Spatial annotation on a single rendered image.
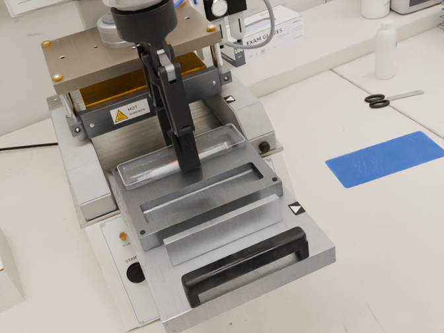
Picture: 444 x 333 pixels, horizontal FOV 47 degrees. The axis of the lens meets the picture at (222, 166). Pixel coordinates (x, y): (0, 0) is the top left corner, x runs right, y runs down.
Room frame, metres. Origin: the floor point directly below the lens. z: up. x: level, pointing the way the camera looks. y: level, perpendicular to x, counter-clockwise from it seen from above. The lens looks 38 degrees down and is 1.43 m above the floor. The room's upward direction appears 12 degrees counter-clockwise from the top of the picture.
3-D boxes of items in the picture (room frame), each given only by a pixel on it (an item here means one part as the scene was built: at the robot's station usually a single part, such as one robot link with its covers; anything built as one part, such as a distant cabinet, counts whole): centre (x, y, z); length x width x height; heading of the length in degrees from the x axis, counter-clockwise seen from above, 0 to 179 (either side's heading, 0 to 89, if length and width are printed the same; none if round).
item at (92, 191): (0.71, 0.23, 0.97); 0.25 x 0.05 x 0.07; 15
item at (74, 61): (0.85, 0.10, 1.08); 0.31 x 0.24 x 0.13; 105
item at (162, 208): (0.56, 0.04, 0.98); 0.20 x 0.17 x 0.03; 105
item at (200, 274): (0.38, 0.00, 0.99); 0.15 x 0.02 x 0.04; 105
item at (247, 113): (0.78, -0.04, 0.97); 0.26 x 0.05 x 0.07; 15
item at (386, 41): (1.12, -0.46, 0.82); 0.05 x 0.05 x 0.14
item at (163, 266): (0.52, 0.03, 0.97); 0.30 x 0.22 x 0.08; 15
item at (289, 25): (1.34, -0.18, 0.83); 0.23 x 0.12 x 0.07; 112
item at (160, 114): (0.63, 0.06, 1.03); 0.03 x 0.01 x 0.07; 106
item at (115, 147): (0.84, 0.12, 0.93); 0.46 x 0.35 x 0.01; 15
